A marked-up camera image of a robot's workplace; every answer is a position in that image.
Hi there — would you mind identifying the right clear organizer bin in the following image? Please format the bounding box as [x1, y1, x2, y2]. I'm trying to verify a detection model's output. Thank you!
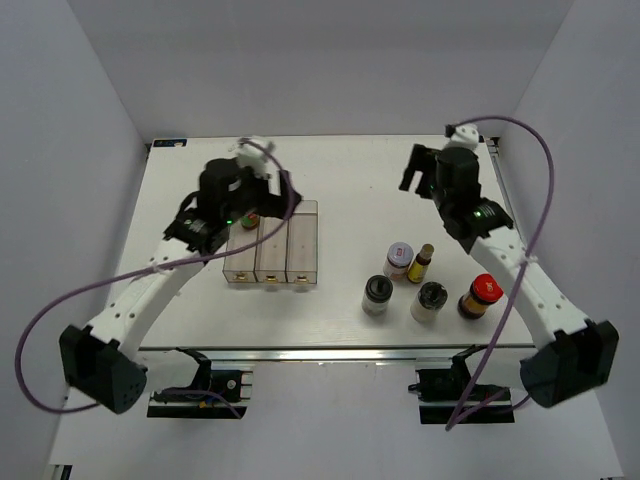
[286, 200, 319, 286]

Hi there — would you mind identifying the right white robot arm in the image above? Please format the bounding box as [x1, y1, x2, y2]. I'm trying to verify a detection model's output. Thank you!
[399, 144, 619, 408]

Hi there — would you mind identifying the black lid spice jar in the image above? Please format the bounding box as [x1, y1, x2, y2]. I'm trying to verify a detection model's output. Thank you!
[361, 275, 393, 316]

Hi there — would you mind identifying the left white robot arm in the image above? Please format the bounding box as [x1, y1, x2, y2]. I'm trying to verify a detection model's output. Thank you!
[59, 155, 302, 414]

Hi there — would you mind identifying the left blue table label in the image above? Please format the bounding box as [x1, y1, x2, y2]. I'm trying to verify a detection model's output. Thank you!
[152, 138, 187, 148]

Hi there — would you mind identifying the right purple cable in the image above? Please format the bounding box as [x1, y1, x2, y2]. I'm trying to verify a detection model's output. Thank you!
[444, 115, 556, 431]

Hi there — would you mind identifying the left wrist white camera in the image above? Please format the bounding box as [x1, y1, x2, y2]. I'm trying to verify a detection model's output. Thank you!
[234, 136, 275, 180]

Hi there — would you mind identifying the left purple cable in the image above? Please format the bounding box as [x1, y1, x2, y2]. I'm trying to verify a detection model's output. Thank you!
[14, 139, 294, 414]

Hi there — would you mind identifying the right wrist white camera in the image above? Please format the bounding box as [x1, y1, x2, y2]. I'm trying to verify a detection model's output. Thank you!
[444, 123, 481, 151]

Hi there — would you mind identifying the middle clear organizer bin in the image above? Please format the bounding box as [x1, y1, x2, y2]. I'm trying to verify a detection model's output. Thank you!
[255, 217, 288, 284]

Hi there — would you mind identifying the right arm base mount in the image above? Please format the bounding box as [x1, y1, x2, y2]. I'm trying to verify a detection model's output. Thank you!
[407, 346, 515, 425]

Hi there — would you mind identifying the red lid brown jar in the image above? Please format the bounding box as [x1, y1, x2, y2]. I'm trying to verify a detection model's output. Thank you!
[457, 273, 504, 320]

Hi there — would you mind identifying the white lid sauce jar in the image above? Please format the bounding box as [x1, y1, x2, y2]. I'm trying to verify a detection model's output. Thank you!
[383, 242, 414, 281]

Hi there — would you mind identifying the left clear organizer bin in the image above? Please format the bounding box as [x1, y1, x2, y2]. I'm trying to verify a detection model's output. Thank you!
[222, 220, 259, 284]

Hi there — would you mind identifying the purple cable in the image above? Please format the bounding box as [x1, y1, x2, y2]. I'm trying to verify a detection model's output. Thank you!
[14, 139, 294, 414]
[444, 115, 556, 431]

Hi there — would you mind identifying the small yellow label bottle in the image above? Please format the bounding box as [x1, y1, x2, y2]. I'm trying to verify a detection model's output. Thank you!
[406, 244, 435, 284]

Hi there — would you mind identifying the black grinder white bottle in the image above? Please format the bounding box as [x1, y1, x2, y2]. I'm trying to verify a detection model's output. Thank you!
[410, 282, 448, 323]

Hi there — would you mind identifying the clear organizer bin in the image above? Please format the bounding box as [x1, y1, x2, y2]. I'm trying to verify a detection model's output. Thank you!
[222, 220, 259, 284]
[255, 217, 288, 284]
[286, 200, 319, 286]

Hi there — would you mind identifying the wrist white camera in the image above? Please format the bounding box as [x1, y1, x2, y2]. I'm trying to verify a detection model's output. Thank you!
[234, 136, 275, 180]
[444, 123, 481, 151]

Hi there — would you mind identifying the aluminium table front rail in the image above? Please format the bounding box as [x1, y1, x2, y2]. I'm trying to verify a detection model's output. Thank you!
[139, 345, 536, 363]

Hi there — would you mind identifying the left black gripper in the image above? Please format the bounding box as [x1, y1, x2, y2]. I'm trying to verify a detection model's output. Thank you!
[223, 162, 302, 225]

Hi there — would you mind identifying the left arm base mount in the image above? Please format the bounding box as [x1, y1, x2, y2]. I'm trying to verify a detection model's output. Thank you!
[134, 348, 253, 419]

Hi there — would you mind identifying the red chili sauce bottle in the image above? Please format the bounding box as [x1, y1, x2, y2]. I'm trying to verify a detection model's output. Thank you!
[240, 213, 260, 230]

